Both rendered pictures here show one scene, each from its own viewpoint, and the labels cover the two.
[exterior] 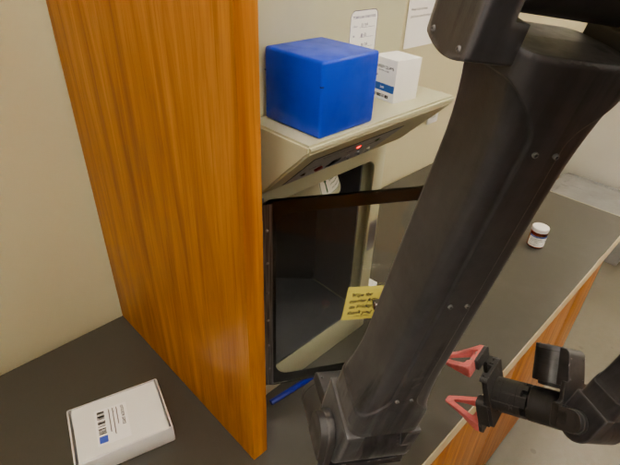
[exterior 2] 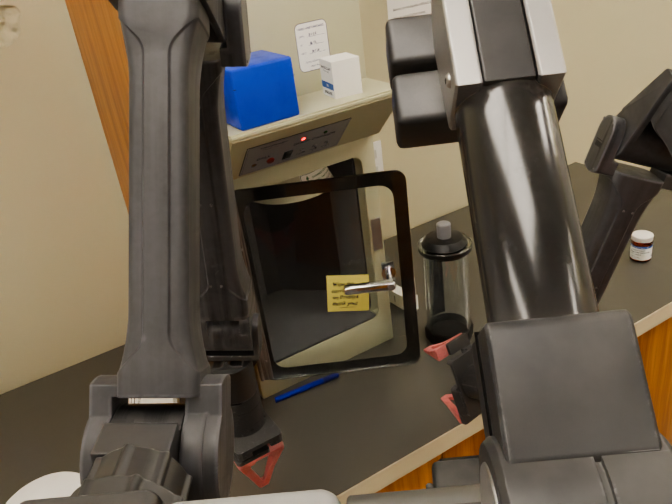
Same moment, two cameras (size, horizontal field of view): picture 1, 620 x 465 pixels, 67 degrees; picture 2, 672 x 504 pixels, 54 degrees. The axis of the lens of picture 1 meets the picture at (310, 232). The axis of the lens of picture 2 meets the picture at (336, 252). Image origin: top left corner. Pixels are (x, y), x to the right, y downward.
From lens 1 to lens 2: 0.54 m
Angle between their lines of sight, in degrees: 17
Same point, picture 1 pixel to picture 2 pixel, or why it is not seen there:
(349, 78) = (261, 81)
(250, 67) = not seen: hidden behind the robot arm
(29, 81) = (70, 112)
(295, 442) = (288, 432)
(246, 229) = not seen: hidden behind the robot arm
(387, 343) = not seen: hidden behind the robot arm
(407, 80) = (347, 77)
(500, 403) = (468, 386)
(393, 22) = (347, 27)
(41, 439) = (75, 419)
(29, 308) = (78, 314)
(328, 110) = (246, 107)
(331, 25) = (274, 39)
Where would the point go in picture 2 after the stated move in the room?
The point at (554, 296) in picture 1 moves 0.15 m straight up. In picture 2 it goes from (637, 312) to (643, 250)
